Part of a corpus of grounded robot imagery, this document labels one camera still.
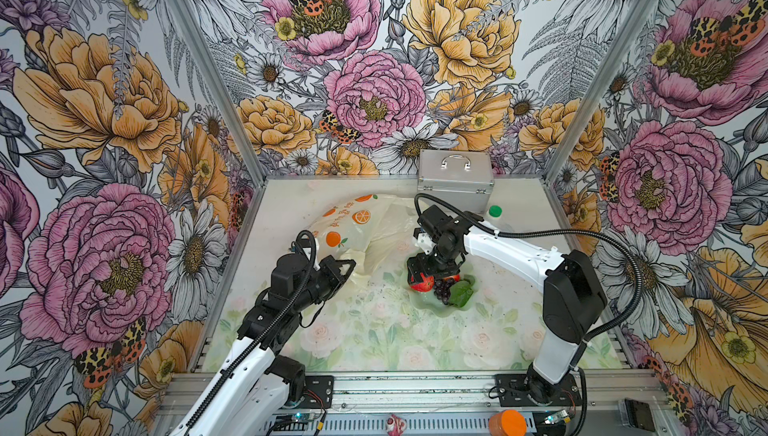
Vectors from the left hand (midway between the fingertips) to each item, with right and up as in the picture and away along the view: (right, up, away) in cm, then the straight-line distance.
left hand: (356, 271), depth 74 cm
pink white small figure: (+9, -32, -8) cm, 34 cm away
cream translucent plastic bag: (+4, +9, +13) cm, 16 cm away
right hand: (+18, -6, +8) cm, 21 cm away
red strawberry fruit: (+18, -6, +11) cm, 22 cm away
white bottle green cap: (+42, +12, +25) cm, 51 cm away
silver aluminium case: (+33, +25, +31) cm, 52 cm away
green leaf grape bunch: (+26, -8, +9) cm, 28 cm away
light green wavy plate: (+20, -12, +14) cm, 27 cm away
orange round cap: (+33, -29, -11) cm, 45 cm away
